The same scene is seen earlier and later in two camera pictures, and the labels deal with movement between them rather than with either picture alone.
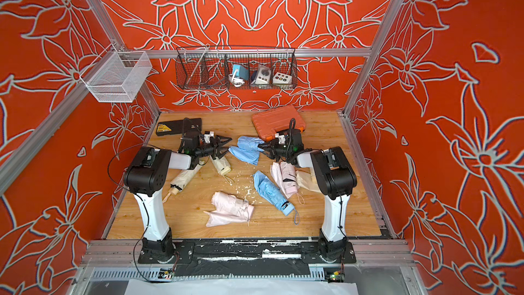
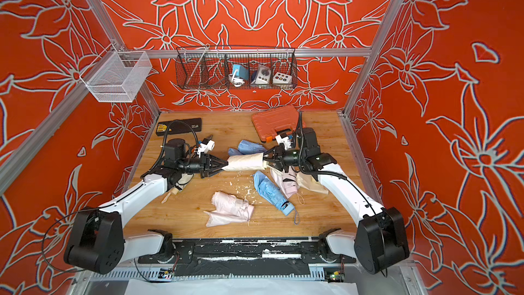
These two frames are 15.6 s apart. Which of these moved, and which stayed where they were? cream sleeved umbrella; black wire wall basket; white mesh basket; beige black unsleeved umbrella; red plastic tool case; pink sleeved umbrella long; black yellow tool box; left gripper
Moved: left gripper; cream sleeved umbrella
Stayed: black yellow tool box; beige black unsleeved umbrella; pink sleeved umbrella long; red plastic tool case; black wire wall basket; white mesh basket
